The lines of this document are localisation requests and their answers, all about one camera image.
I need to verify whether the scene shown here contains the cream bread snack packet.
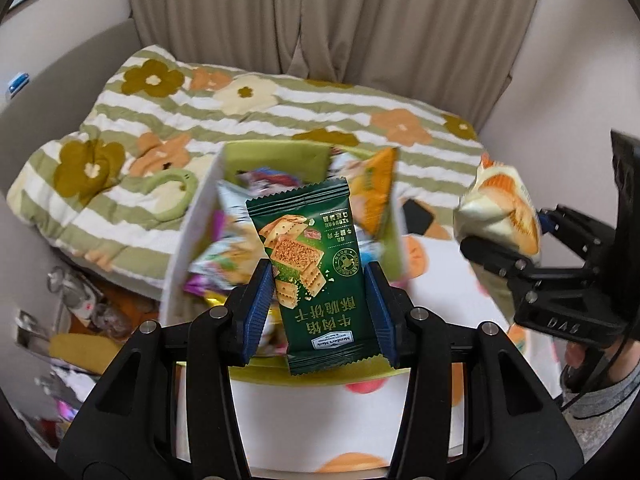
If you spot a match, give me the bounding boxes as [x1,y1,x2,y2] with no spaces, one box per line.
[452,152,542,311]

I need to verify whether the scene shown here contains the green white cardboard box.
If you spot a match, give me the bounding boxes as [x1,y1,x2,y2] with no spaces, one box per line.
[160,139,400,387]

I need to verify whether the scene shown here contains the dark green cracker packet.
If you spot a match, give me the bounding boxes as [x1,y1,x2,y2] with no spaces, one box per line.
[246,178,380,375]

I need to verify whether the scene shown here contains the grey sleeve forearm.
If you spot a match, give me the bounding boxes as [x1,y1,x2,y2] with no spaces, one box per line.
[564,366,639,462]

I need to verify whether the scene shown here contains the person's right hand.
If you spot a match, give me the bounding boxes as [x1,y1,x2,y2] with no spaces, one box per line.
[564,341,587,370]

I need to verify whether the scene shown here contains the black smartphone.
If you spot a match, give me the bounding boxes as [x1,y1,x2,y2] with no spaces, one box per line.
[402,198,435,235]

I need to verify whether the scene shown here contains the white persimmon print cloth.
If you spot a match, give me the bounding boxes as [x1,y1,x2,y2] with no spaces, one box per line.
[230,200,561,477]

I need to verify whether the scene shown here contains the green striped floral quilt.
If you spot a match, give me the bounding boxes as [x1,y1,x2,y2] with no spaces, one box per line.
[6,46,483,297]

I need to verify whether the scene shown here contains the beige curtain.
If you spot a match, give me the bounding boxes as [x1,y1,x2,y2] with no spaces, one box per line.
[130,0,538,127]

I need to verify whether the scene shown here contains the blue white small device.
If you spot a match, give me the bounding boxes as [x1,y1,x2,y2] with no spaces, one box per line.
[6,73,30,101]

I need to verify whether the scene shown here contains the green plush ring toy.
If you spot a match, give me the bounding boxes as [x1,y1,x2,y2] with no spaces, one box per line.
[142,168,198,222]

